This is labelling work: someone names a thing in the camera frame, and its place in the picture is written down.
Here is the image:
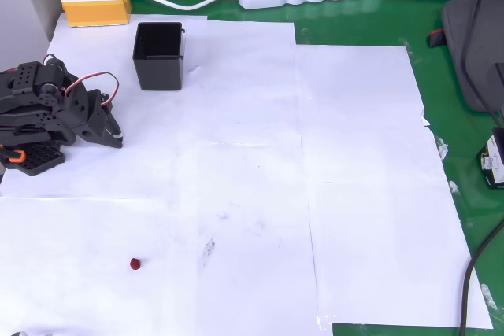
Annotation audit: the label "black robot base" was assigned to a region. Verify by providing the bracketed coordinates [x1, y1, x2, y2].
[0, 142, 66, 178]

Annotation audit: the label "black square cup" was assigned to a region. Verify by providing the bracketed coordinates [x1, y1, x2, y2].
[132, 21, 187, 92]

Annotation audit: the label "yellow cardboard box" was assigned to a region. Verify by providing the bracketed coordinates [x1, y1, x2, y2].
[61, 0, 132, 28]

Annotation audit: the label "orange clamp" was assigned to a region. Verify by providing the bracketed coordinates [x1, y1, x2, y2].
[0, 148, 27, 164]

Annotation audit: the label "red black tag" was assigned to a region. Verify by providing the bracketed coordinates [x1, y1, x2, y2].
[427, 28, 447, 48]

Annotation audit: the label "grey laptop sleeve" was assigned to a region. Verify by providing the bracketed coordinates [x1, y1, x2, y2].
[440, 0, 504, 113]

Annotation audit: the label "black device with white label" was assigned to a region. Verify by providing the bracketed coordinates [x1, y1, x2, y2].
[476, 127, 504, 190]

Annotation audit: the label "red servo wire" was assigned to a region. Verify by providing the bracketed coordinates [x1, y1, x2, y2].
[64, 71, 120, 108]

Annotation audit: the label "thin black cable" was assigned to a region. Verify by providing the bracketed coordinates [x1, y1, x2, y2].
[460, 0, 504, 128]

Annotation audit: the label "thick black cable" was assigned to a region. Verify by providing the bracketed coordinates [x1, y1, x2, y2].
[458, 220, 504, 336]

